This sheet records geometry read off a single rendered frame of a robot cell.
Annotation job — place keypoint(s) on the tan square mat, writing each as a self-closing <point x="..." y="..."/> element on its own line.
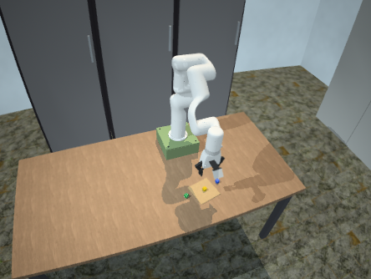
<point x="203" y="196"/>

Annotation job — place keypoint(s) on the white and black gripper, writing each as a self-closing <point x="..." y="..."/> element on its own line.
<point x="204" y="161"/>

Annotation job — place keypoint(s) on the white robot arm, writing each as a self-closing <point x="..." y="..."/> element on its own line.
<point x="190" y="77"/>

